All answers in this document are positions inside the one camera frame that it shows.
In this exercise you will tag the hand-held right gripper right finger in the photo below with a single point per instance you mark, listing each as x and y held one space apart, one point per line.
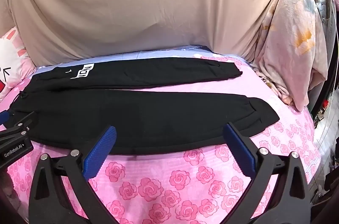
239 152

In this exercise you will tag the large beige cloth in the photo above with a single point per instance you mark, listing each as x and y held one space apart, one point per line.
132 1

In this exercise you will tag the pale floral blanket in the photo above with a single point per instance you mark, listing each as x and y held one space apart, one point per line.
291 41

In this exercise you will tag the white cat-face pillow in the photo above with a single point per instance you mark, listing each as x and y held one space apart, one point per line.
10 65

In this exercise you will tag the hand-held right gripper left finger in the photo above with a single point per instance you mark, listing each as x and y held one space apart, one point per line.
100 149

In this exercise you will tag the black pants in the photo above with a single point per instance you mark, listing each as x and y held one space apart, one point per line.
132 112

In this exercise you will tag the hanging clothes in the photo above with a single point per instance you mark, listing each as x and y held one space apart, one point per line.
327 6

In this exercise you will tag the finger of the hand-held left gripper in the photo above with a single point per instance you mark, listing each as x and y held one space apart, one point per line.
23 119
3 117

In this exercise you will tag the pink rose-print bedsheet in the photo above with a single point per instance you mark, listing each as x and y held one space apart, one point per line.
185 187

